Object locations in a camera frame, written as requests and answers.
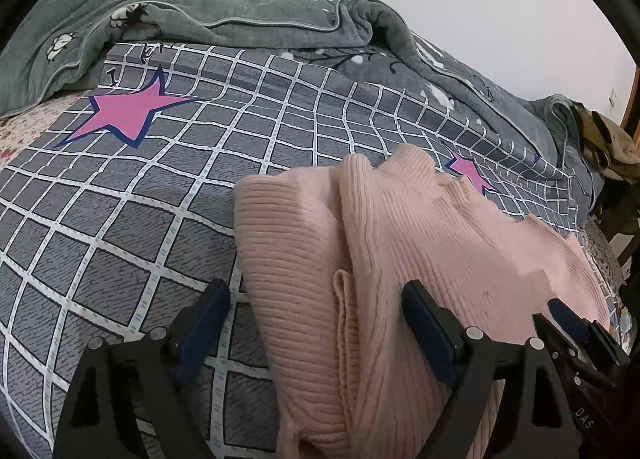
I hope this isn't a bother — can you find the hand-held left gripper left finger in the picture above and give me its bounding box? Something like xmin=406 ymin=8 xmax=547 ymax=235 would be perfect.
xmin=52 ymin=278 xmax=232 ymax=459

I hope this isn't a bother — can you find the pile of brown clothes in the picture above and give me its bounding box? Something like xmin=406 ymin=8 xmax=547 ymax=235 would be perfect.
xmin=570 ymin=103 xmax=640 ymax=185

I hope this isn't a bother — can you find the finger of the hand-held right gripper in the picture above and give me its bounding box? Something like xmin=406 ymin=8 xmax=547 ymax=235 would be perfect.
xmin=546 ymin=298 xmax=632 ymax=370
xmin=531 ymin=313 xmax=618 ymax=390

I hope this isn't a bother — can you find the grey-green quilt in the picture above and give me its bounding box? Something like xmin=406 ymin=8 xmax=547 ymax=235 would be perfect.
xmin=0 ymin=0 xmax=603 ymax=212

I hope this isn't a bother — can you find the pink knitted sweater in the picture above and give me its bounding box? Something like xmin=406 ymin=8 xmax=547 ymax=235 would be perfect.
xmin=234 ymin=143 xmax=612 ymax=459

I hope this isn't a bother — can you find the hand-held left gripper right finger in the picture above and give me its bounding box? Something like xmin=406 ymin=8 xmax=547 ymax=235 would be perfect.
xmin=401 ymin=279 xmax=583 ymax=459

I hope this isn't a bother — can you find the grey checked blanket with stars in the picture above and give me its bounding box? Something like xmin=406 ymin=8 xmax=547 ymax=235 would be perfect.
xmin=0 ymin=42 xmax=583 ymax=459

